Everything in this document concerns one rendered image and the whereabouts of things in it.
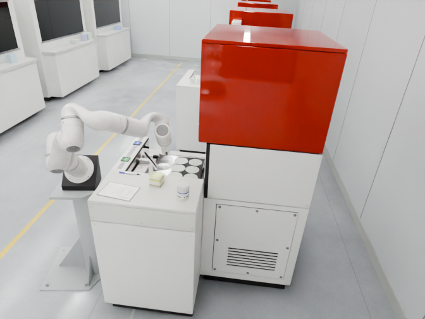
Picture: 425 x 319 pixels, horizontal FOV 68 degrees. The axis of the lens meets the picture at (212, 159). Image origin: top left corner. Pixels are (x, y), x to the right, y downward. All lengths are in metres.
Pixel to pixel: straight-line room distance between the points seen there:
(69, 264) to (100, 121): 1.68
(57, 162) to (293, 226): 1.51
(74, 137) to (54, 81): 5.11
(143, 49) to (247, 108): 8.80
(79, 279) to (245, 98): 1.89
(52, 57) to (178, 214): 5.09
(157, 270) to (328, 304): 1.35
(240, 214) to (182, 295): 0.65
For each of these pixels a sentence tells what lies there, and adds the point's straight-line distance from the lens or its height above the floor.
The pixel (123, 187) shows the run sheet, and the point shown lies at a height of 0.97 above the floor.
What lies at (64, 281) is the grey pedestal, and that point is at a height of 0.01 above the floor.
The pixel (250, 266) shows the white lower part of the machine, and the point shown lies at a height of 0.24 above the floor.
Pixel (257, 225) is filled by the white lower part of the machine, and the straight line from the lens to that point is 2.23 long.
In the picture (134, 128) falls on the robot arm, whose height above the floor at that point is 1.45.
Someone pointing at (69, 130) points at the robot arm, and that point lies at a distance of 1.54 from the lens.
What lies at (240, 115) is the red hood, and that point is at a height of 1.42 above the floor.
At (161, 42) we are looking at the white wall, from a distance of 10.27.
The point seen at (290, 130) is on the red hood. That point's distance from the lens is 1.87.
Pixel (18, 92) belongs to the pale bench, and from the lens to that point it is 5.64.
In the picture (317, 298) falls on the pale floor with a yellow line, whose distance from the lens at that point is 2.76.
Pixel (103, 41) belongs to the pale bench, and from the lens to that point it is 8.42.
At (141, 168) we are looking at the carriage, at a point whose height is 0.88.
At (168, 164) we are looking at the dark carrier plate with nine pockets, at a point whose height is 0.90.
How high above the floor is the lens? 2.06
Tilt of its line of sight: 29 degrees down
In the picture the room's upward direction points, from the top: 3 degrees clockwise
